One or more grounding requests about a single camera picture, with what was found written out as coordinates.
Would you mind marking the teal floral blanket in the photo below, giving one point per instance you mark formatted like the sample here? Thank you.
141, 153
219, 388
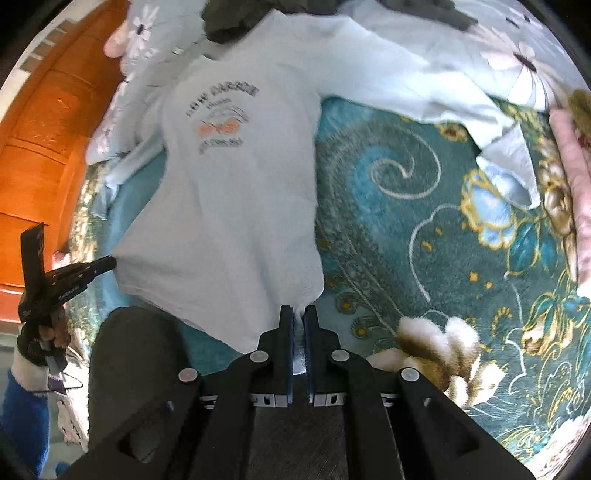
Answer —
392, 207

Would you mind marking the person's left forearm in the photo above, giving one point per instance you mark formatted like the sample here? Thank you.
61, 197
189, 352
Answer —
23, 415

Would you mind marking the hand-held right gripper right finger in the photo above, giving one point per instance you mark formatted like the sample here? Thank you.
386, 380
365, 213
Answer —
311, 341

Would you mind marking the light blue sweatshirt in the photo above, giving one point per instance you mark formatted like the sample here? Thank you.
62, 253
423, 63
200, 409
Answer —
231, 184

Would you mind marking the pink cloth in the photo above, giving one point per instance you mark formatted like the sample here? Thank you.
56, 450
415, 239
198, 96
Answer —
575, 175

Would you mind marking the orange wooden headboard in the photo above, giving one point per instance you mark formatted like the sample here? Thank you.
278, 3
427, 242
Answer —
46, 138

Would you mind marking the blue floral quilt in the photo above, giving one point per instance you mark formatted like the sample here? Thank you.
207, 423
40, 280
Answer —
152, 27

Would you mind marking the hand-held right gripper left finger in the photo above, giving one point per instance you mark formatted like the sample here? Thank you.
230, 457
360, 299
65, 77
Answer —
287, 341

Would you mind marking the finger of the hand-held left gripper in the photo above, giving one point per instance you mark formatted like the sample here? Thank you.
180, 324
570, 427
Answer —
87, 270
33, 249

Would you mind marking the person's left hand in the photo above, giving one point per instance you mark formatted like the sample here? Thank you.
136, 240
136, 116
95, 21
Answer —
32, 344

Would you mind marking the pink pillow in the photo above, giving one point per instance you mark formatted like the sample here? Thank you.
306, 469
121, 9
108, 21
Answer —
116, 41

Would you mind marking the dark olive garment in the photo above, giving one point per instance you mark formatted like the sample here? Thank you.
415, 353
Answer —
235, 21

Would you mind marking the dark grey garment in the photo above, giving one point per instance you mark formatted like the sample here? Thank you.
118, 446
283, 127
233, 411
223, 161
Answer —
415, 9

